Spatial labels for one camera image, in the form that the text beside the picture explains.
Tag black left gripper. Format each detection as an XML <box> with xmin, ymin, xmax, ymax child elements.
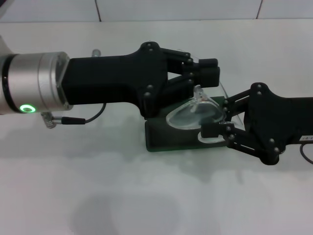
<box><xmin>61</xmin><ymin>42</ymin><xmax>170</xmax><ymax>119</ymax></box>

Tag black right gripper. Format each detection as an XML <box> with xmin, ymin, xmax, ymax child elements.
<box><xmin>201</xmin><ymin>83</ymin><xmax>313</xmax><ymax>166</ymax></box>

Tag clear white glasses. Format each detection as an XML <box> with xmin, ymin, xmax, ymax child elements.
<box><xmin>165</xmin><ymin>48</ymin><xmax>245</xmax><ymax>144</ymax></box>

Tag green glasses case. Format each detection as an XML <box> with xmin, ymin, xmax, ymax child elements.
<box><xmin>144</xmin><ymin>96</ymin><xmax>231</xmax><ymax>153</ymax></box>

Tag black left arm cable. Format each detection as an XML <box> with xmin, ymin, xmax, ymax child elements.
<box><xmin>41</xmin><ymin>102</ymin><xmax>107</xmax><ymax>129</ymax></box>

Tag grey right arm cable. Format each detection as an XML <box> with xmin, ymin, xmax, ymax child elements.
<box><xmin>299</xmin><ymin>143</ymin><xmax>313</xmax><ymax>164</ymax></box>

